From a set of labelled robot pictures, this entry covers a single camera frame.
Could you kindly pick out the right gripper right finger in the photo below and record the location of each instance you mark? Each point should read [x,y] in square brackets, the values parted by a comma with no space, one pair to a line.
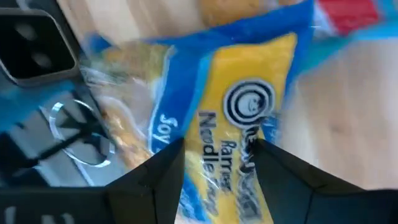
[295,199]

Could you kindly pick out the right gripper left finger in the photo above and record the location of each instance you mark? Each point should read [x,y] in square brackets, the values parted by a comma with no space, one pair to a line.
[155,186]

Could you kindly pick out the light blue Maruchan ramen pack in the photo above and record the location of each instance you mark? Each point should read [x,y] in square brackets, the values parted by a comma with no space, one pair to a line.
[348,15]

